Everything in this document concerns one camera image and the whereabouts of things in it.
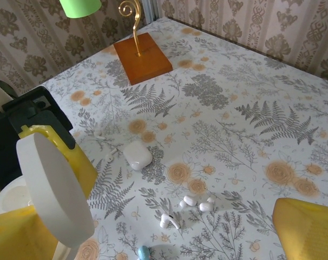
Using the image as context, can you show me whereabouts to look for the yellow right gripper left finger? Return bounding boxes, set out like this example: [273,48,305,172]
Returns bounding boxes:
[0,205,61,260]

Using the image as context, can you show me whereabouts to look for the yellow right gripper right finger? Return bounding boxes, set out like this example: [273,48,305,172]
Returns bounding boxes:
[272,197,328,260]

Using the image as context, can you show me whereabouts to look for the white round earbud charging case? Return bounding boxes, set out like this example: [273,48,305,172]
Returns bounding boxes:
[0,132,96,260]

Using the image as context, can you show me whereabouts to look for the white oblong earbud charging case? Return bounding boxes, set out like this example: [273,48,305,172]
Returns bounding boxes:
[122,140,152,171]

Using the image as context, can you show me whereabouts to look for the white stemmed earbud black vents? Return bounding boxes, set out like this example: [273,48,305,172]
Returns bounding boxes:
[160,213,181,230]

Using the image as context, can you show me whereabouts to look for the light blue earbud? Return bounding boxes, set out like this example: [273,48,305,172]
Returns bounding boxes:
[138,245,151,260]

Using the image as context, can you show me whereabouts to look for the white bean-shaped earbud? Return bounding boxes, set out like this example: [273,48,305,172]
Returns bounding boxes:
[199,196,217,213]
[179,194,198,209]

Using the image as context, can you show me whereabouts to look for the floral patterned table cover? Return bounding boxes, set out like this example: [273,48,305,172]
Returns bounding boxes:
[42,16,328,260]

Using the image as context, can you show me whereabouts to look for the green plastic wine glass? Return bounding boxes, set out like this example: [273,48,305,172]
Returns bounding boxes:
[58,0,102,19]

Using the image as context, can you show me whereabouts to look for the gold wire stand wooden base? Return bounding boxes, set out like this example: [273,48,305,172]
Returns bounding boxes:
[114,0,173,86]

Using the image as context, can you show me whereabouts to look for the aluminium frame post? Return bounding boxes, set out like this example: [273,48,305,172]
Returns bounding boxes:
[142,0,161,25]

